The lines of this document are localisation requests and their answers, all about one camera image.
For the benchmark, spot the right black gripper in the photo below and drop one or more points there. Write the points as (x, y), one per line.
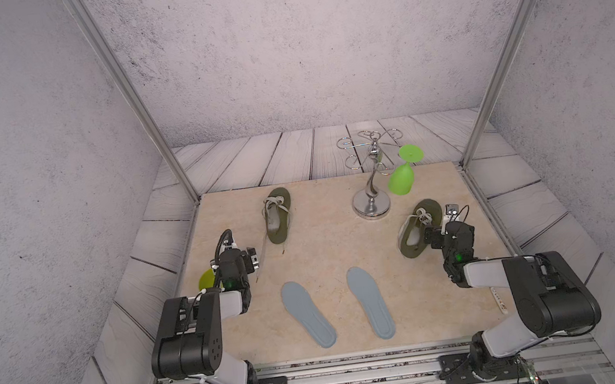
(438, 235)

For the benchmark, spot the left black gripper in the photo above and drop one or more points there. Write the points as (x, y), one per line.
(247, 263)

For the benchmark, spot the grey insole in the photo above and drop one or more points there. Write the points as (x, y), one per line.
(367, 292)
(299, 304)

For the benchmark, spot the olive green shoe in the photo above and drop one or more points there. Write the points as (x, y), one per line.
(276, 211)
(412, 239)

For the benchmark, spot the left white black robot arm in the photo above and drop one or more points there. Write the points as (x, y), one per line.
(189, 342)

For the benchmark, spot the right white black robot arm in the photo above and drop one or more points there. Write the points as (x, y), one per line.
(550, 298)

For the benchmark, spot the green plastic glass on table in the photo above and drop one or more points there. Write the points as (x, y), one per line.
(207, 280)

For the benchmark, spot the metal spoon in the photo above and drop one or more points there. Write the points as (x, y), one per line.
(502, 306)

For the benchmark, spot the hanging green plastic wine glass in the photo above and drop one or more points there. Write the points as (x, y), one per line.
(403, 176)

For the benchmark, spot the silver metal glass stand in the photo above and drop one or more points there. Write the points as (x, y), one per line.
(370, 203)

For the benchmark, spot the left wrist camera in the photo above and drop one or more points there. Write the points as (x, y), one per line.
(250, 258)

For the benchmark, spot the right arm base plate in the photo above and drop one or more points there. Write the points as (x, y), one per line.
(466, 369)

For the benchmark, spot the right aluminium frame post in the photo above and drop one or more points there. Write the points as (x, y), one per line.
(498, 78)

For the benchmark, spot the aluminium frame post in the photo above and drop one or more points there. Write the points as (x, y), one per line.
(498, 78)
(105, 54)

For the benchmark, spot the left aluminium frame post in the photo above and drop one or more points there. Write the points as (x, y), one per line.
(105, 54)

